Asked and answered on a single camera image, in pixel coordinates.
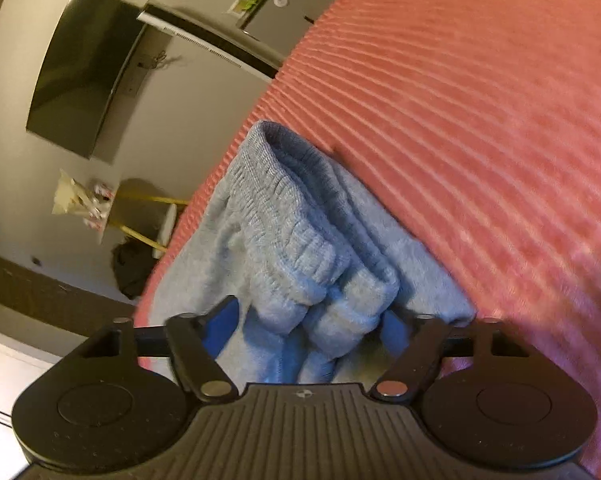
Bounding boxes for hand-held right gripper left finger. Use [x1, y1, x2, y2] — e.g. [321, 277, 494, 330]
[79, 296, 240, 405]

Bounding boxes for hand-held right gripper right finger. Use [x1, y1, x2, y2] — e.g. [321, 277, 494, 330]
[369, 309, 527, 404]

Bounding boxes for grey knit pants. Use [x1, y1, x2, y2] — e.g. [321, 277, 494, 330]
[135, 120, 479, 386]

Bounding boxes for dark bag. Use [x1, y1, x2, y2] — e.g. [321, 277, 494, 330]
[112, 241, 154, 302]

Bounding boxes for yellow rack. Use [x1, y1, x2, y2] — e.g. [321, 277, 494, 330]
[109, 179, 190, 261]

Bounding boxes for white plastic bag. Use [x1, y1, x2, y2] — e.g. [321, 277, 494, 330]
[53, 169, 117, 234]

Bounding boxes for pink ribbed blanket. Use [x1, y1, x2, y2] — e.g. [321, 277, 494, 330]
[130, 0, 601, 480]

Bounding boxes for white tower appliance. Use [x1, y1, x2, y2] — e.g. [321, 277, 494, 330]
[136, 2, 286, 84]

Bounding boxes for green packet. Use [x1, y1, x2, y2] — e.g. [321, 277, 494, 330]
[227, 0, 269, 17]

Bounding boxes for grey drawer cabinet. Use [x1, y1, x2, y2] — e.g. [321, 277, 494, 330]
[235, 0, 342, 61]

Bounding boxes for black wall television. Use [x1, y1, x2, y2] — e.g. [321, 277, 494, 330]
[26, 0, 149, 161]

